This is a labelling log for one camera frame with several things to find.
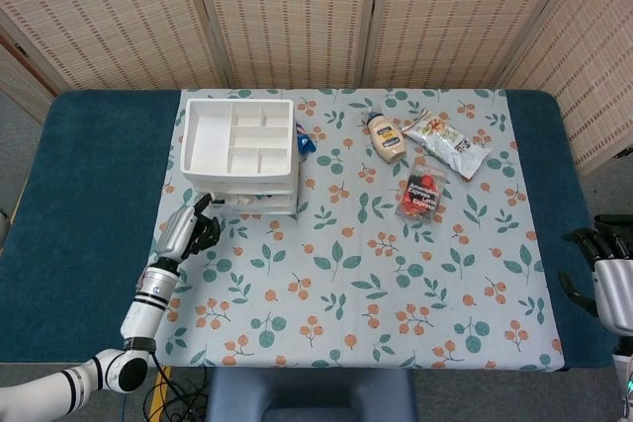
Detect blue crumpled wrapper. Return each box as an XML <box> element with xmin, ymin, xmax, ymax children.
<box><xmin>295</xmin><ymin>121</ymin><xmax>318</xmax><ymax>156</ymax></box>

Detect cream mayonnaise squeeze bottle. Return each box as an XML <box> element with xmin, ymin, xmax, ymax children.
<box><xmin>364</xmin><ymin>110</ymin><xmax>409</xmax><ymax>165</ymax></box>

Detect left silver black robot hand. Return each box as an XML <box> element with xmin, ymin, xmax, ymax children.
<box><xmin>153</xmin><ymin>193</ymin><xmax>223</xmax><ymax>262</ymax></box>

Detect black floor equipment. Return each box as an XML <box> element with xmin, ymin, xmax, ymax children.
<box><xmin>594</xmin><ymin>213</ymin><xmax>633</xmax><ymax>232</ymax></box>

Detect clear drawer under tray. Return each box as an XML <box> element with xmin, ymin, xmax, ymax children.
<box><xmin>183</xmin><ymin>175</ymin><xmax>299</xmax><ymax>193</ymax></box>

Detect clear bag of coffee capsules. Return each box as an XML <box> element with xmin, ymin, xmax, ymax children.
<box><xmin>395</xmin><ymin>166</ymin><xmax>449</xmax><ymax>225</ymax></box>

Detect white plastic drawer organizer frame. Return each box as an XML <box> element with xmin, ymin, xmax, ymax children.
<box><xmin>178</xmin><ymin>97</ymin><xmax>303</xmax><ymax>218</ymax></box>

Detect teal padded table cover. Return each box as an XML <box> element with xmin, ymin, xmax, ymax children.
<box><xmin>0</xmin><ymin>89</ymin><xmax>629</xmax><ymax>374</ymax></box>

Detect woven bamboo folding screen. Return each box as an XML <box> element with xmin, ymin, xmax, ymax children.
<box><xmin>0</xmin><ymin>0</ymin><xmax>633</xmax><ymax>177</ymax></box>

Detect floral leaf berry tablecloth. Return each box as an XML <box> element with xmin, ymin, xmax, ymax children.
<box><xmin>150</xmin><ymin>88</ymin><xmax>567</xmax><ymax>371</ymax></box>

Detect blue robot base seat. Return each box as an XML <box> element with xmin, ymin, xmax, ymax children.
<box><xmin>204</xmin><ymin>367</ymin><xmax>417</xmax><ymax>422</ymax></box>

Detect clear drawer with small parts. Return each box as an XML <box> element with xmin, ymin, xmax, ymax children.
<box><xmin>197</xmin><ymin>188</ymin><xmax>300</xmax><ymax>208</ymax></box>

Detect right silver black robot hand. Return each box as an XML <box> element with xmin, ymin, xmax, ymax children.
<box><xmin>557</xmin><ymin>226</ymin><xmax>633</xmax><ymax>340</ymax></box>

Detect silver snack bag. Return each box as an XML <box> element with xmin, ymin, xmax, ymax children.
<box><xmin>401</xmin><ymin>111</ymin><xmax>494</xmax><ymax>182</ymax></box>

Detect black floor cables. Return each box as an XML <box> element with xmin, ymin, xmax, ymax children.
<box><xmin>142</xmin><ymin>365</ymin><xmax>212</xmax><ymax>422</ymax></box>

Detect clear drawer at organizer base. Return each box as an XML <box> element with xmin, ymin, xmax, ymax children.
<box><xmin>231</xmin><ymin>203</ymin><xmax>300</xmax><ymax>218</ymax></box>

